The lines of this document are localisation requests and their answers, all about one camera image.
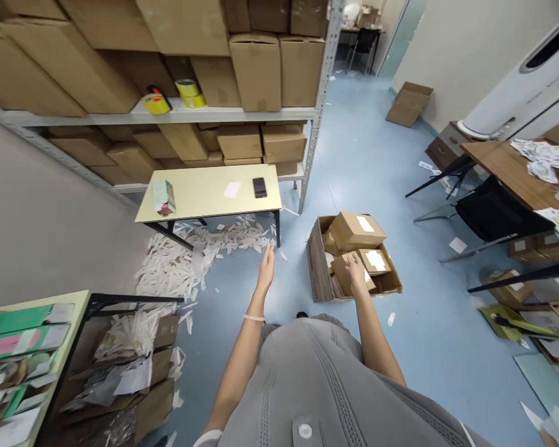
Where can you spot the person's right hand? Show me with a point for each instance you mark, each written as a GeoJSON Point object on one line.
{"type": "Point", "coordinates": [358, 274]}

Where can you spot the person's left hand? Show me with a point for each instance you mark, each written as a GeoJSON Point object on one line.
{"type": "Point", "coordinates": [266, 265]}

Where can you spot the person's right fingers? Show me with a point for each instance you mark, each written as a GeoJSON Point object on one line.
{"type": "Point", "coordinates": [352, 262]}

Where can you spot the person's left fingers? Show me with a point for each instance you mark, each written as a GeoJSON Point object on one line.
{"type": "Point", "coordinates": [270, 253]}

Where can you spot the plain small brown carton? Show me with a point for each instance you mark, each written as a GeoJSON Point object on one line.
{"type": "Point", "coordinates": [341, 277]}

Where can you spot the small carton with white label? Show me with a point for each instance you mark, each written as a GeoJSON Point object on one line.
{"type": "Point", "coordinates": [376, 261]}

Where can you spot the big carton with white label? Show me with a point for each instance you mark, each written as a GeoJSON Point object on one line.
{"type": "Point", "coordinates": [354, 230]}

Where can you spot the large open cardboard box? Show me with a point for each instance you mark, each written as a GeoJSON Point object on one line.
{"type": "Point", "coordinates": [319, 270]}

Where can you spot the black smartphone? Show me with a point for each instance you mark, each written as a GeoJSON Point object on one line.
{"type": "Point", "coordinates": [260, 187]}

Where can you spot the white paper slip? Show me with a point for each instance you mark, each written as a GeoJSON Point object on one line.
{"type": "Point", "coordinates": [232, 189]}

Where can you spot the small pale yellow table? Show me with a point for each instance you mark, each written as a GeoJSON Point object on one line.
{"type": "Point", "coordinates": [205, 195]}

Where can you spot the pile of white paper strips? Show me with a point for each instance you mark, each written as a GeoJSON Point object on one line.
{"type": "Point", "coordinates": [181, 260]}

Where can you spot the green printed packet box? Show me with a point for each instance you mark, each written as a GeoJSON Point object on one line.
{"type": "Point", "coordinates": [164, 198]}

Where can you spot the person's body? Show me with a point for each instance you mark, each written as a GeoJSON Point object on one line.
{"type": "Point", "coordinates": [335, 391]}

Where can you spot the brown drawer cabinet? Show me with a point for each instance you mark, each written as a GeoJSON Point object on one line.
{"type": "Point", "coordinates": [447, 144]}

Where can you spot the black office chair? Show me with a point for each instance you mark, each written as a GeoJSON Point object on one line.
{"type": "Point", "coordinates": [498, 209]}

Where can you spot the yellow-green dustpan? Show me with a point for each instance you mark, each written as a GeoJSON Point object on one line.
{"type": "Point", "coordinates": [508, 323]}

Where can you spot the empty open cardboard box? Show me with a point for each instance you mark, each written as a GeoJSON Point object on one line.
{"type": "Point", "coordinates": [410, 104]}

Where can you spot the cardboard box of paper scraps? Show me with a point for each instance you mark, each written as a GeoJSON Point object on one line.
{"type": "Point", "coordinates": [135, 372]}

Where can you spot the brown wooden desk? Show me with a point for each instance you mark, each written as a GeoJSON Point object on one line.
{"type": "Point", "coordinates": [512, 172]}

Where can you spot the cartons under desk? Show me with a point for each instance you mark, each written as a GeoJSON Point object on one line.
{"type": "Point", "coordinates": [540, 247]}

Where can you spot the flat cardboard boxes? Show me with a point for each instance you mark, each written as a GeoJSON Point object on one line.
{"type": "Point", "coordinates": [554, 335]}

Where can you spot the pile of crumpled printed papers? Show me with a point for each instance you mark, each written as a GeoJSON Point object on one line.
{"type": "Point", "coordinates": [549, 158]}

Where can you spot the distant desk with chair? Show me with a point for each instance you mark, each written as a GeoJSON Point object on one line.
{"type": "Point", "coordinates": [363, 37]}

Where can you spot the metal shelf with cartons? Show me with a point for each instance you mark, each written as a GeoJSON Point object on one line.
{"type": "Point", "coordinates": [121, 56]}

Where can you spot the white tower air conditioner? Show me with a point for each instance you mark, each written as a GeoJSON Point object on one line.
{"type": "Point", "coordinates": [517, 70]}

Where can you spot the pile of green packets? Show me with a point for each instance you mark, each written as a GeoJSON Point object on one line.
{"type": "Point", "coordinates": [18, 344]}

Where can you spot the pale table with black frame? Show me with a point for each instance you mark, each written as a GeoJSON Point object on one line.
{"type": "Point", "coordinates": [81, 307]}

